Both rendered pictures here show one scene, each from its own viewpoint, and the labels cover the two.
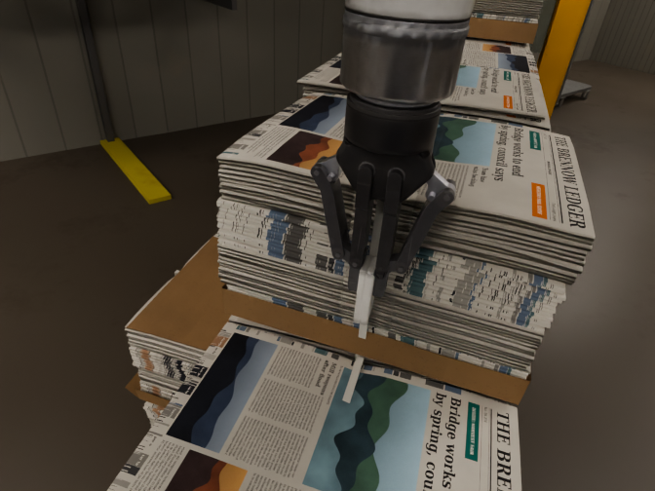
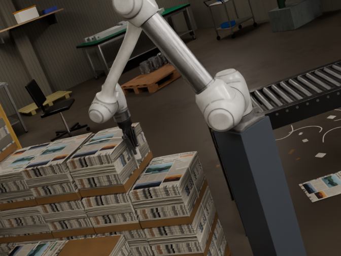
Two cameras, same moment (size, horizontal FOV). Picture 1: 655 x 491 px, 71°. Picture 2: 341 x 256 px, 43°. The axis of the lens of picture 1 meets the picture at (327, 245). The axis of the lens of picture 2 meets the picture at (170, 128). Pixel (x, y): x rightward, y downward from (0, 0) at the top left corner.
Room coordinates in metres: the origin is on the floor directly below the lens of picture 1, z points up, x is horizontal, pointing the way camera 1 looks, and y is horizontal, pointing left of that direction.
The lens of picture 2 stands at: (-0.20, 2.07, 1.79)
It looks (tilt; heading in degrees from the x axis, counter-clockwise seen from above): 19 degrees down; 279
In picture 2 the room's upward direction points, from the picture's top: 20 degrees counter-clockwise
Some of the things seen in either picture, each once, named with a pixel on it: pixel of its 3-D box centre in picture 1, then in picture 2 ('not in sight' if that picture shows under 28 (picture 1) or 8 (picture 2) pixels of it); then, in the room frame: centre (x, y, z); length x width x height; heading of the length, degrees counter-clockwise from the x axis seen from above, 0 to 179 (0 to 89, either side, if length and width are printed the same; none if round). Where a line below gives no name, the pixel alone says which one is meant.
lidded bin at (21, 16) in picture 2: not in sight; (26, 14); (3.43, -7.20, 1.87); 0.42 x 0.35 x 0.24; 39
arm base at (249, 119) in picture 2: not in sight; (241, 116); (-0.22, 0.05, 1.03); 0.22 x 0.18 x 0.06; 39
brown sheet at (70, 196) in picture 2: not in sight; (73, 181); (0.81, -0.16, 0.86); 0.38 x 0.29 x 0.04; 74
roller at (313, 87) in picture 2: not in sight; (311, 86); (-0.73, -0.79, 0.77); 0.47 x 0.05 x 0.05; 96
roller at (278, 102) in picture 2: not in sight; (274, 98); (-0.47, -0.76, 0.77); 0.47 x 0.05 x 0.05; 96
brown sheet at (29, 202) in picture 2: not in sight; (34, 187); (1.10, -0.23, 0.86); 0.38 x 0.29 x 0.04; 75
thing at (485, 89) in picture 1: (426, 77); (57, 151); (0.82, -0.15, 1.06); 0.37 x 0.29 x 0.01; 74
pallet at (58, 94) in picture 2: not in sight; (44, 103); (3.67, -6.73, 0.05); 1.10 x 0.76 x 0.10; 39
